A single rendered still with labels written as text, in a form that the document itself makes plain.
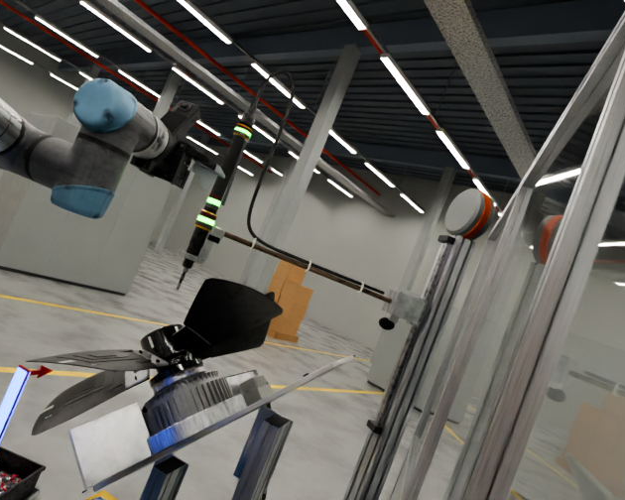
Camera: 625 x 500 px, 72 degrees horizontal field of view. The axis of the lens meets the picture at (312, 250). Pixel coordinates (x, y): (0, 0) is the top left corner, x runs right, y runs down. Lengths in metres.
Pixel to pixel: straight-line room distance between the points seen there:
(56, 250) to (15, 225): 0.63
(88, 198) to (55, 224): 6.62
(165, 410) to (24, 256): 6.27
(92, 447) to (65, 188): 0.66
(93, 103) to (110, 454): 0.78
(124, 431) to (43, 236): 6.25
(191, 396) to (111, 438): 0.19
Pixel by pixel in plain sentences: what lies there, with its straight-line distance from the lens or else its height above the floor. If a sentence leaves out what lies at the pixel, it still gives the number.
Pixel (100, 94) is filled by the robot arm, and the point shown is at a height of 1.65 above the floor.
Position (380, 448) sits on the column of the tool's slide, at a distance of 1.38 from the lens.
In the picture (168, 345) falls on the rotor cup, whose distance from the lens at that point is 1.21.
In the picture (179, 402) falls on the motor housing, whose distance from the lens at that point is 1.15.
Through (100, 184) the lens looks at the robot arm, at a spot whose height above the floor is 1.54.
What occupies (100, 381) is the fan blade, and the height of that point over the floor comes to 1.05.
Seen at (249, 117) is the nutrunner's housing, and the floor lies 1.84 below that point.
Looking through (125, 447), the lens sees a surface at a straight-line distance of 1.17.
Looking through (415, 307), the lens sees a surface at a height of 1.55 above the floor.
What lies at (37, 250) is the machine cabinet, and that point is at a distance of 7.33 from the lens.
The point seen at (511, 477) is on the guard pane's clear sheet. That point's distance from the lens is 0.47.
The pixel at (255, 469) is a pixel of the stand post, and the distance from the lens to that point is 1.19.
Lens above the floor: 1.53
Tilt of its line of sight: 3 degrees up
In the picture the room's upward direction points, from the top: 22 degrees clockwise
